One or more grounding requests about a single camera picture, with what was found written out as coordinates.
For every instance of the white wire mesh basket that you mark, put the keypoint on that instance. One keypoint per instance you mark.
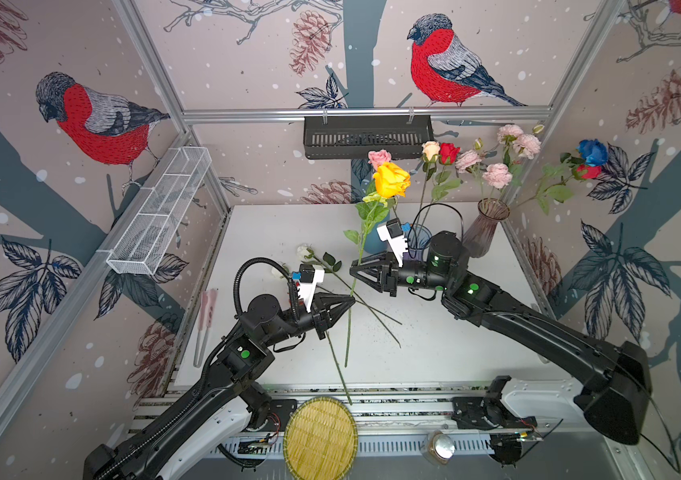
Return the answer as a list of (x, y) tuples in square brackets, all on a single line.
[(148, 237)]

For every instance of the black hanging basket shelf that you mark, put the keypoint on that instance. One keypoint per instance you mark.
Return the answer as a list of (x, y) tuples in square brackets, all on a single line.
[(352, 137)]

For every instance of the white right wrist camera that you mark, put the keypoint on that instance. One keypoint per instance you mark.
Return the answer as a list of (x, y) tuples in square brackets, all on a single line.
[(395, 234)]

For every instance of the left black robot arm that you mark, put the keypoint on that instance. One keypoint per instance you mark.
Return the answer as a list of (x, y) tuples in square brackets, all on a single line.
[(227, 398)]

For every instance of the dark red carnation stem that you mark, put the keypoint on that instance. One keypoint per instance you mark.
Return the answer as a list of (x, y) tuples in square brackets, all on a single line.
[(338, 370)]

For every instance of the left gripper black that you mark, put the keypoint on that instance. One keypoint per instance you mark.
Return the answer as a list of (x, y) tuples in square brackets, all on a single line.
[(326, 317)]

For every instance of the teal ceramic vase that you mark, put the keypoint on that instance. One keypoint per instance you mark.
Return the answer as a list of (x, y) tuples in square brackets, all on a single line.
[(372, 243)]

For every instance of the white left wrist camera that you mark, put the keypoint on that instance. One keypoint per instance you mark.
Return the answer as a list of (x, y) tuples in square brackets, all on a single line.
[(307, 278)]

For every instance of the pink grey glass vase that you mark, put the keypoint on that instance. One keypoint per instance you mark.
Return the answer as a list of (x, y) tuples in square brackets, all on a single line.
[(478, 238)]

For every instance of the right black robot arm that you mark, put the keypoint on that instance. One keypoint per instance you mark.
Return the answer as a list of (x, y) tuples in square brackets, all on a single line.
[(615, 380)]

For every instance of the pink carnation bunch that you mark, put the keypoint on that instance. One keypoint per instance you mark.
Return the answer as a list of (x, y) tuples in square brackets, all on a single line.
[(519, 147), (492, 178)]

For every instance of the pink silicone tongs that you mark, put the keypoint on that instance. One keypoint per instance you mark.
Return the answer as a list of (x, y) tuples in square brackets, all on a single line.
[(204, 324)]

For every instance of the yellow woven bamboo tray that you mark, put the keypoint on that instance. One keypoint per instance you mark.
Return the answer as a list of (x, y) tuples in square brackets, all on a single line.
[(321, 440)]

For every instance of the blue purple glass vase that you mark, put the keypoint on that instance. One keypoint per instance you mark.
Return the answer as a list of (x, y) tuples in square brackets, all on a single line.
[(418, 238)]

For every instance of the red artificial rose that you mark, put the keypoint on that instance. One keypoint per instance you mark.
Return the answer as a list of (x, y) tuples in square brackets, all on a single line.
[(553, 185)]

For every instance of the pink artificial rose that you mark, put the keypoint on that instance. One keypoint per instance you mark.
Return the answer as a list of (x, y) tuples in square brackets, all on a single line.
[(379, 158)]

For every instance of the blue artificial rose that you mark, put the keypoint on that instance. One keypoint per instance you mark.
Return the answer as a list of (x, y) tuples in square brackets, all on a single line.
[(593, 152)]

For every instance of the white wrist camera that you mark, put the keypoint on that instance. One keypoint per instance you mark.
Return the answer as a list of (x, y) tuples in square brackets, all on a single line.
[(395, 234), (307, 278)]

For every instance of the orange artificial rose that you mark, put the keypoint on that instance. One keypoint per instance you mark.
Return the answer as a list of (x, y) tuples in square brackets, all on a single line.
[(371, 210)]

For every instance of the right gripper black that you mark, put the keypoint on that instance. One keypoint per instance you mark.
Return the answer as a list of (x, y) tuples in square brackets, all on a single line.
[(372, 271)]

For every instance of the white artificial rose bunch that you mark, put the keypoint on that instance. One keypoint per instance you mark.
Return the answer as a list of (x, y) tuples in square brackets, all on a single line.
[(333, 266)]

